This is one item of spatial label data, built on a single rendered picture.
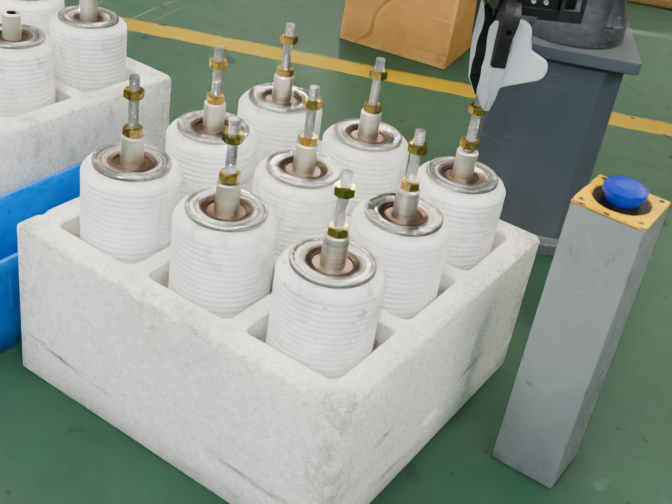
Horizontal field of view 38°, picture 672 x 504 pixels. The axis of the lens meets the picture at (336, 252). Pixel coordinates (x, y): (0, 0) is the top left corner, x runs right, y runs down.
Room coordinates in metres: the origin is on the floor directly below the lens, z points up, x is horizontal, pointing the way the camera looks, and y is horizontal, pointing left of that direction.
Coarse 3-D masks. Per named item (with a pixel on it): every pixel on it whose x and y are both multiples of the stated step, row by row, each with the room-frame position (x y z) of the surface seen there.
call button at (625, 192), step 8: (616, 176) 0.79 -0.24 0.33; (624, 176) 0.79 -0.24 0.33; (608, 184) 0.77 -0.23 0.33; (616, 184) 0.77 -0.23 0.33; (624, 184) 0.77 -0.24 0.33; (632, 184) 0.78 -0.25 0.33; (640, 184) 0.78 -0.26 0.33; (608, 192) 0.76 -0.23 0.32; (616, 192) 0.76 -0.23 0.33; (624, 192) 0.76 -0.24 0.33; (632, 192) 0.76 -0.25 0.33; (640, 192) 0.76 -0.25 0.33; (648, 192) 0.77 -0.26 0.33; (608, 200) 0.77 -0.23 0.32; (616, 200) 0.76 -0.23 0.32; (624, 200) 0.76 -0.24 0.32; (632, 200) 0.75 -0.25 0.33; (640, 200) 0.76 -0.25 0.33; (632, 208) 0.76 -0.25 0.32
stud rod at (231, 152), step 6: (234, 120) 0.75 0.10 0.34; (240, 120) 0.75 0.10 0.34; (228, 126) 0.75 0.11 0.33; (234, 126) 0.75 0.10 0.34; (228, 132) 0.75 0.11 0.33; (234, 132) 0.75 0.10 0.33; (228, 150) 0.75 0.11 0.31; (234, 150) 0.75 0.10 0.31; (228, 156) 0.75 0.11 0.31; (234, 156) 0.75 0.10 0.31; (228, 162) 0.75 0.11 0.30; (234, 162) 0.75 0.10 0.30; (228, 168) 0.75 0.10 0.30; (234, 168) 0.75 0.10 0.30
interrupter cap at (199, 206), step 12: (204, 192) 0.77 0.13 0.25; (192, 204) 0.75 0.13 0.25; (204, 204) 0.75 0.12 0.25; (240, 204) 0.76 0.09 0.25; (252, 204) 0.76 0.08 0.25; (264, 204) 0.77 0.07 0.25; (192, 216) 0.72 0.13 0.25; (204, 216) 0.73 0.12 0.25; (216, 216) 0.74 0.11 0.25; (240, 216) 0.74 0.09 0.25; (252, 216) 0.74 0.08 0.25; (264, 216) 0.74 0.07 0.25; (216, 228) 0.71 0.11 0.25; (228, 228) 0.71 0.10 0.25; (240, 228) 0.72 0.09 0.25; (252, 228) 0.73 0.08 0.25
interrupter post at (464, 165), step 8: (456, 152) 0.90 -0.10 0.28; (464, 152) 0.89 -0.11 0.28; (456, 160) 0.89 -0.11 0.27; (464, 160) 0.89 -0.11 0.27; (472, 160) 0.89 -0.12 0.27; (456, 168) 0.89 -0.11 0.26; (464, 168) 0.89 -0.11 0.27; (472, 168) 0.89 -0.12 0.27; (456, 176) 0.89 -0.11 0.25; (464, 176) 0.89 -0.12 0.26; (472, 176) 0.89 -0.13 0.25
